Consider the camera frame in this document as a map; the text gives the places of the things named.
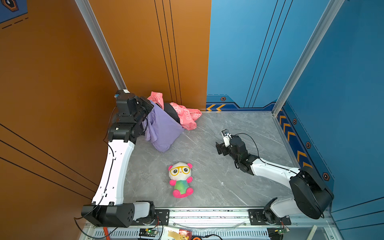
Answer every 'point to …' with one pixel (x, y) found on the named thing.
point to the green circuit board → (148, 232)
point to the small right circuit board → (282, 231)
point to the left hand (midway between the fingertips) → (151, 97)
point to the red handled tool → (106, 233)
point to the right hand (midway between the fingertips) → (222, 139)
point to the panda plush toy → (180, 174)
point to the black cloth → (168, 108)
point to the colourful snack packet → (175, 233)
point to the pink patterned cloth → (187, 116)
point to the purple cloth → (160, 127)
